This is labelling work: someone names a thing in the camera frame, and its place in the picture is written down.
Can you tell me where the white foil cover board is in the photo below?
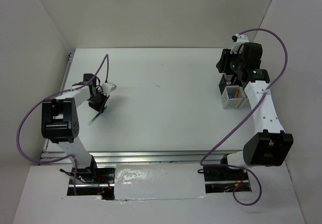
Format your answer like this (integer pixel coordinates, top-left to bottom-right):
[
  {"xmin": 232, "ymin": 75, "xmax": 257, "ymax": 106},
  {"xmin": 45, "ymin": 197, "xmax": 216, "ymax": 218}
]
[{"xmin": 114, "ymin": 164, "xmax": 206, "ymax": 200}]

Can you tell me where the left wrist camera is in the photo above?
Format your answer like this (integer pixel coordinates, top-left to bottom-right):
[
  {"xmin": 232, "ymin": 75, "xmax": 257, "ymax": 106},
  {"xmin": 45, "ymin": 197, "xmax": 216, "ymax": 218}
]
[{"xmin": 101, "ymin": 83, "xmax": 117, "ymax": 96}]

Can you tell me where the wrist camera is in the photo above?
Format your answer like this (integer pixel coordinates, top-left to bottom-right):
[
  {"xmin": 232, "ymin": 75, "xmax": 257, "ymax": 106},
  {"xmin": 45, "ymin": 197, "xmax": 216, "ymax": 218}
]
[
  {"xmin": 230, "ymin": 34, "xmax": 249, "ymax": 54},
  {"xmin": 101, "ymin": 83, "xmax": 117, "ymax": 96}
]

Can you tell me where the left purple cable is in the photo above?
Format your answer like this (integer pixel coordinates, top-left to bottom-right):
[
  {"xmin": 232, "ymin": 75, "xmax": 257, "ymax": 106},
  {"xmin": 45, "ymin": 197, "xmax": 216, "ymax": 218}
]
[{"xmin": 16, "ymin": 54, "xmax": 110, "ymax": 197}]

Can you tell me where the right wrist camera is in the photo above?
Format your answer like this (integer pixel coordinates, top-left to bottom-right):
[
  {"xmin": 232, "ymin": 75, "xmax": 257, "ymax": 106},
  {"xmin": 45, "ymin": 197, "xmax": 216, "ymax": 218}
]
[{"xmin": 230, "ymin": 34, "xmax": 249, "ymax": 54}]

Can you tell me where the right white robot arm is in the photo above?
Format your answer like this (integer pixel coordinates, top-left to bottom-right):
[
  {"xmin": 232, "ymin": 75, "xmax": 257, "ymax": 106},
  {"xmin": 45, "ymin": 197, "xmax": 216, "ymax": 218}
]
[{"xmin": 216, "ymin": 42, "xmax": 294, "ymax": 180}]

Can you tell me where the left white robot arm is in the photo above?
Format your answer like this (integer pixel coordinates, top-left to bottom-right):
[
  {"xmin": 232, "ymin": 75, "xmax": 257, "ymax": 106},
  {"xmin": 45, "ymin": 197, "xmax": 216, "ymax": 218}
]
[{"xmin": 41, "ymin": 73, "xmax": 117, "ymax": 183}]

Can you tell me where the purple cable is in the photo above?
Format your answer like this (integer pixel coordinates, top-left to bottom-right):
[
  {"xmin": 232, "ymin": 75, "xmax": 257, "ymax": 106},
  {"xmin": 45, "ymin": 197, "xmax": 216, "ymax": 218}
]
[
  {"xmin": 16, "ymin": 54, "xmax": 110, "ymax": 197},
  {"xmin": 200, "ymin": 28, "xmax": 289, "ymax": 206}
]

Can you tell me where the orange lead case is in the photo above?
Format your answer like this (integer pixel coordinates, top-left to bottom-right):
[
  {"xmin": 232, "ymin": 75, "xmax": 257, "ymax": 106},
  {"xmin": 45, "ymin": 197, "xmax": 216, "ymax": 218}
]
[{"xmin": 234, "ymin": 89, "xmax": 240, "ymax": 99}]

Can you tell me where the white mesh organizer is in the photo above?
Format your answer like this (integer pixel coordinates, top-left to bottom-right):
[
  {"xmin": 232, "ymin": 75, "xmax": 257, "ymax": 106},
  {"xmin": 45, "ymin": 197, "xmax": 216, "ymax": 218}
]
[{"xmin": 221, "ymin": 86, "xmax": 251, "ymax": 109}]

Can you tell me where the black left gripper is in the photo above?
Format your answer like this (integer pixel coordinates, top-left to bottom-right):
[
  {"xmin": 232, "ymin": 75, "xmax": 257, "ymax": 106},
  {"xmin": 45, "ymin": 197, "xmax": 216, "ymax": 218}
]
[{"xmin": 87, "ymin": 90, "xmax": 110, "ymax": 113}]

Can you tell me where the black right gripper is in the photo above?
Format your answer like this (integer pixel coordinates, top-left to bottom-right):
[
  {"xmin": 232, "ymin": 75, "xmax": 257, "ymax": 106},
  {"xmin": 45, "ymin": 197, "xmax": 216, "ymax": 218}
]
[{"xmin": 215, "ymin": 48, "xmax": 246, "ymax": 74}]

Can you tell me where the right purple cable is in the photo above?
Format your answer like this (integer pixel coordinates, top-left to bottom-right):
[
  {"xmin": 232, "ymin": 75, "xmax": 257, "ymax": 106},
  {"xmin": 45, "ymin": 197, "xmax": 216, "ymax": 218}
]
[{"xmin": 200, "ymin": 28, "xmax": 289, "ymax": 206}]

